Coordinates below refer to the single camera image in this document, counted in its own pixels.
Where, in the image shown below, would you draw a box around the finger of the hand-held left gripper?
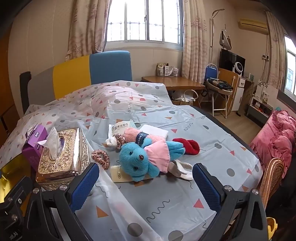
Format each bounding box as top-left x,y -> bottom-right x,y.
0,176 -> 31,209

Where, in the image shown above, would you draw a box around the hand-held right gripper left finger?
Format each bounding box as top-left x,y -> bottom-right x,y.
24,162 -> 100,241

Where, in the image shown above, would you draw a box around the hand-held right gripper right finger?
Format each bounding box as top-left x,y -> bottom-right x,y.
192,163 -> 270,241

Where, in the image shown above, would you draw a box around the brown striped scrunchie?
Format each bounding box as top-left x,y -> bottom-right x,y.
91,149 -> 111,170

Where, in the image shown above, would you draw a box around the red fuzzy sock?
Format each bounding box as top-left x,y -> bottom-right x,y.
172,138 -> 201,155

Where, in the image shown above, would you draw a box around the white waffle cloth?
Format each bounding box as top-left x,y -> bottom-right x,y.
105,136 -> 121,152

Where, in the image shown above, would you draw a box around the blue teddy bear pink dress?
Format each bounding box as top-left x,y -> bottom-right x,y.
119,139 -> 186,182

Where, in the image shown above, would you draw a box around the pink satin scrunchie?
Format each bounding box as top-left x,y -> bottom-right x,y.
116,134 -> 126,149

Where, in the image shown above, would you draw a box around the white wet wipes pack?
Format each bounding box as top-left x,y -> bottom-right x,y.
108,119 -> 139,139

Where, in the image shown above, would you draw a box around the white foam block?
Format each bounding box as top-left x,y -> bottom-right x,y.
139,124 -> 169,140

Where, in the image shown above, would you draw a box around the gold ornate tissue box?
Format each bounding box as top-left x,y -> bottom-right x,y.
35,127 -> 91,191

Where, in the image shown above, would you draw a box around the patterned plastic sheet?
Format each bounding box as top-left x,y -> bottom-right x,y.
0,80 -> 264,241

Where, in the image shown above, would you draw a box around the white facial tissue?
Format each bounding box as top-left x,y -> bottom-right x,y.
38,127 -> 63,161

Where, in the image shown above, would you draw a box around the purple carton box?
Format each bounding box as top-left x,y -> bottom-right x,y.
21,123 -> 51,172

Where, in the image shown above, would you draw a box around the yellow plastic item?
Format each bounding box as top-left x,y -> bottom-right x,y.
266,217 -> 278,241

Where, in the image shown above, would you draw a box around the pink ruffled bedding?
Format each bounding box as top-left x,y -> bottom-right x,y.
249,110 -> 296,173

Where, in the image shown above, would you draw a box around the low white shelf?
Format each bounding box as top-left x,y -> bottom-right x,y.
246,96 -> 274,128

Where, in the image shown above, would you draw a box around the white cabinet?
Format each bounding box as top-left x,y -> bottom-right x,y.
231,76 -> 246,112

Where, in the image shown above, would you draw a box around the black bag on chair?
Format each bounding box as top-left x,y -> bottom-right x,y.
206,77 -> 233,91

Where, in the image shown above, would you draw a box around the wooden desk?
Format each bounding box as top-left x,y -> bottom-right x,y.
141,75 -> 207,94

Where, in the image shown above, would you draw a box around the wooden board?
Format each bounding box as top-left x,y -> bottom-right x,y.
218,68 -> 240,102

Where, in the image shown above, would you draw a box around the leaf print paper bag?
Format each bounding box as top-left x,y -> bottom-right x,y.
255,80 -> 278,105

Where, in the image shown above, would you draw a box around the grey yellow blue headboard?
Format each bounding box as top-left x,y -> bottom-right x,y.
27,50 -> 133,109

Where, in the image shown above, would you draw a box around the blue folding chair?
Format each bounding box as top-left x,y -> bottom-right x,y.
203,64 -> 234,119

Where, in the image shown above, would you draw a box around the small white fan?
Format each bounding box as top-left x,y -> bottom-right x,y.
231,61 -> 242,74

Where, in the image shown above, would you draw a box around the boxes on desk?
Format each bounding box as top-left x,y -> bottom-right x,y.
157,62 -> 180,77

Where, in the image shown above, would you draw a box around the black television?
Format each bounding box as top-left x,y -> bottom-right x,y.
218,49 -> 246,72

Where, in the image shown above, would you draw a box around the small side window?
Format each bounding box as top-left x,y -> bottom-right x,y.
283,35 -> 296,94

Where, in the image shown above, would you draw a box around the hanging grey bag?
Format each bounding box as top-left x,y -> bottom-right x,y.
218,29 -> 233,51

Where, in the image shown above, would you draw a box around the beige patterned curtain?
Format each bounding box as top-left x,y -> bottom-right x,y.
182,0 -> 215,82

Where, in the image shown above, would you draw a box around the beige curtain by air conditioner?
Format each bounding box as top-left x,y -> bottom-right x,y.
265,11 -> 288,91

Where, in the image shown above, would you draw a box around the metal pole stand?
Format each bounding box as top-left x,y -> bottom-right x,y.
210,9 -> 225,68

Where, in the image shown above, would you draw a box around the beige starfish print curtain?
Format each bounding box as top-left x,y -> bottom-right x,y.
65,0 -> 112,61

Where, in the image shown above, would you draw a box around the barred window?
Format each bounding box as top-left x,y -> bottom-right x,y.
105,0 -> 185,45

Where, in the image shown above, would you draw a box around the white handled bag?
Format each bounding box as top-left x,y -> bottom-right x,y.
183,89 -> 199,103

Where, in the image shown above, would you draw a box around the wall air conditioner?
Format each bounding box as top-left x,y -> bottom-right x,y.
238,19 -> 269,36

